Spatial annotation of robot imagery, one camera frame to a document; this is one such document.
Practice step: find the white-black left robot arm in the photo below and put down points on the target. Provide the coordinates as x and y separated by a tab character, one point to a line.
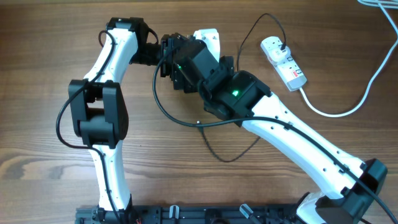
100	117

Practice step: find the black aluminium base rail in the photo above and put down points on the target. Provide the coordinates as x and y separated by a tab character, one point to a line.
283	213

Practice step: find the white power strip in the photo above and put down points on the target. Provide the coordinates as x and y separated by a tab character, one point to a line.
289	72

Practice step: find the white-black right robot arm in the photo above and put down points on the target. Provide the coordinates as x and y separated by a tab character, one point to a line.
347	185

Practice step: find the white USB charger plug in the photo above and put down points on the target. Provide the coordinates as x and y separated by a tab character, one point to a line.
277	55

